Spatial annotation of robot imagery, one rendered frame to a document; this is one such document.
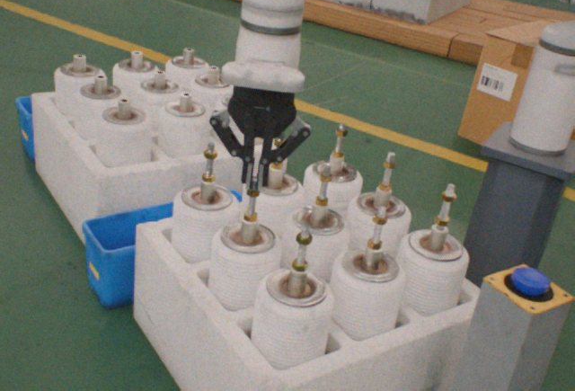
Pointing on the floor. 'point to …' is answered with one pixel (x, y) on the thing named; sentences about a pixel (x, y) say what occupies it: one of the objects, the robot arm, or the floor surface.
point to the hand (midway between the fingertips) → (255, 173)
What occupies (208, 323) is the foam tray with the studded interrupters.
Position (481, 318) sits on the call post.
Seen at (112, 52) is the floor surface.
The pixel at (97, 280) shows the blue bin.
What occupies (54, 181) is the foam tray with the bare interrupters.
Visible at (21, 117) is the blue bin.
